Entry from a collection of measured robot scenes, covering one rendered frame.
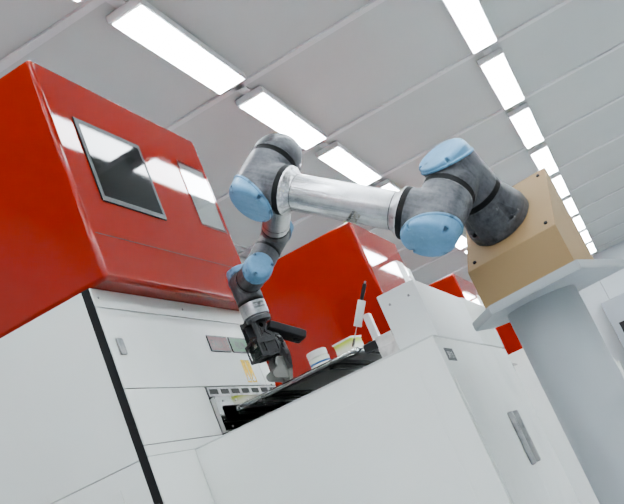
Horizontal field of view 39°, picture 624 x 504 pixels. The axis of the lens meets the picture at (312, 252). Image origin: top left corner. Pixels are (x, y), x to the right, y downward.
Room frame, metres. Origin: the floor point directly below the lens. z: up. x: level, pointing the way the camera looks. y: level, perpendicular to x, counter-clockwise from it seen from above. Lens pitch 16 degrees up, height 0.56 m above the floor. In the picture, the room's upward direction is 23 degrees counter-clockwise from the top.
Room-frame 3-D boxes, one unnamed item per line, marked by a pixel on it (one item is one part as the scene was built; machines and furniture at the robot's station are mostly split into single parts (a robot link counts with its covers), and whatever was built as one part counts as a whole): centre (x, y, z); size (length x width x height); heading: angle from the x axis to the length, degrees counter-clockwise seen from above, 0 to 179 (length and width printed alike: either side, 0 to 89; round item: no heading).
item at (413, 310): (2.20, -0.21, 0.89); 0.55 x 0.09 x 0.14; 164
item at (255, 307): (2.32, 0.21, 1.13); 0.08 x 0.08 x 0.05
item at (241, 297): (2.32, 0.21, 1.21); 0.09 x 0.08 x 0.11; 28
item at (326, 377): (2.36, 0.12, 0.90); 0.34 x 0.34 x 0.01; 74
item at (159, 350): (2.24, 0.38, 1.02); 0.81 x 0.03 x 0.40; 164
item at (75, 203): (2.33, 0.69, 1.52); 0.81 x 0.75 x 0.60; 164
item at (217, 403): (2.41, 0.32, 0.89); 0.44 x 0.02 x 0.10; 164
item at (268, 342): (2.32, 0.22, 1.05); 0.09 x 0.08 x 0.12; 128
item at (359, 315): (2.57, -0.06, 1.03); 0.06 x 0.04 x 0.13; 74
